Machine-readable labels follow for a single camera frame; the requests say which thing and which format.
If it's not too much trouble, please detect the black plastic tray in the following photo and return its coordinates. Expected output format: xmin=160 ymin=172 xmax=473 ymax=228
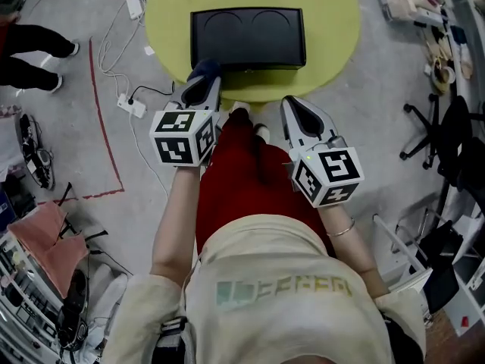
xmin=189 ymin=8 xmax=307 ymax=72

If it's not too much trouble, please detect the black power cable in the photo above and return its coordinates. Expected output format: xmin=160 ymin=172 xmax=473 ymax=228
xmin=128 ymin=84 xmax=176 ymax=104

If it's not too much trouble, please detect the white round bowl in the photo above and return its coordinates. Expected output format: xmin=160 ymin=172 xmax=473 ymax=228
xmin=431 ymin=57 xmax=455 ymax=94

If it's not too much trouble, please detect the person's right forearm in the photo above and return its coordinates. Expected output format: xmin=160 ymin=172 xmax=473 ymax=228
xmin=316 ymin=202 xmax=391 ymax=299

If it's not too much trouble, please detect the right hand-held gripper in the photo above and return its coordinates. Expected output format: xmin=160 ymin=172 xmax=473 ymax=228
xmin=280 ymin=95 xmax=366 ymax=209

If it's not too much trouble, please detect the white power strip black plug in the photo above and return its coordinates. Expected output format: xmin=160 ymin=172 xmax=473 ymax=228
xmin=116 ymin=93 xmax=148 ymax=119

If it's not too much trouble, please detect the person's white right shoe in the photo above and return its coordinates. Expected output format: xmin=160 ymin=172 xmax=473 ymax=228
xmin=252 ymin=123 xmax=271 ymax=143

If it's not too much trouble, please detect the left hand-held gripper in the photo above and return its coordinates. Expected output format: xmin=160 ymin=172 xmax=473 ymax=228
xmin=149 ymin=77 xmax=223 ymax=167

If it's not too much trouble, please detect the open black equipment case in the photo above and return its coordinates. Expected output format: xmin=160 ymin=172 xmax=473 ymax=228
xmin=18 ymin=114 xmax=57 ymax=191

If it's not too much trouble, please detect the cream printed shirt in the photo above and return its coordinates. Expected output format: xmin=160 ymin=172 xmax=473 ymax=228
xmin=102 ymin=214 xmax=427 ymax=364

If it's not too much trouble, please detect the white curved desk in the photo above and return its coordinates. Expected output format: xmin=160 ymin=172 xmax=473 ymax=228
xmin=439 ymin=0 xmax=485 ymax=102

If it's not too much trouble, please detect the red skirt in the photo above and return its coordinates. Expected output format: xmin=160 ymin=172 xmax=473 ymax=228
xmin=195 ymin=110 xmax=336 ymax=259

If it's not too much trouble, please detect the person's left forearm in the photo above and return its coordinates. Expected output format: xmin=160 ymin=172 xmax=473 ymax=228
xmin=149 ymin=165 xmax=208 ymax=291

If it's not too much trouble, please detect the white power cable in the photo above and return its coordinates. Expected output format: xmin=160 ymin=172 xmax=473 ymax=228
xmin=97 ymin=0 xmax=170 ymax=200

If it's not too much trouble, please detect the table with white checked cover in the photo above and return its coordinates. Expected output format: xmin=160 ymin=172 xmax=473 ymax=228
xmin=0 ymin=104 xmax=23 ymax=177

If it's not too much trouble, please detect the dark blue cloth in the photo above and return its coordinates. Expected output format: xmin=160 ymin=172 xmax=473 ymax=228
xmin=186 ymin=58 xmax=224 ymax=90

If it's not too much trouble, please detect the black office chair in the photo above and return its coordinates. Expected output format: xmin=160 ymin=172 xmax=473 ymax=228
xmin=399 ymin=95 xmax=485 ymax=189

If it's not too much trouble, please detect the round table with green tablecloth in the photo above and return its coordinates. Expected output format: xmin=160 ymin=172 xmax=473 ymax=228
xmin=145 ymin=0 xmax=361 ymax=113

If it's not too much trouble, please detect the white open cabinet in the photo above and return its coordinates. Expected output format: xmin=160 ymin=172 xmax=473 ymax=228
xmin=373 ymin=187 xmax=485 ymax=337

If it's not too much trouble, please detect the grey metal equipment rack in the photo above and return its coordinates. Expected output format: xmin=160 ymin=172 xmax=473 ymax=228
xmin=0 ymin=233 xmax=65 ymax=364

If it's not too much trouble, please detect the thin gold bracelet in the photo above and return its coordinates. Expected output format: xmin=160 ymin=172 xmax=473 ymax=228
xmin=326 ymin=218 xmax=356 ymax=238

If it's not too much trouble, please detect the red floor tape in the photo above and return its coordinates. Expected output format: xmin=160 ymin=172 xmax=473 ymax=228
xmin=37 ymin=38 xmax=125 ymax=204

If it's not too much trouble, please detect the grey shoulder strap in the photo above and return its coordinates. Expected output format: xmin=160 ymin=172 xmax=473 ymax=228
xmin=157 ymin=316 xmax=190 ymax=364

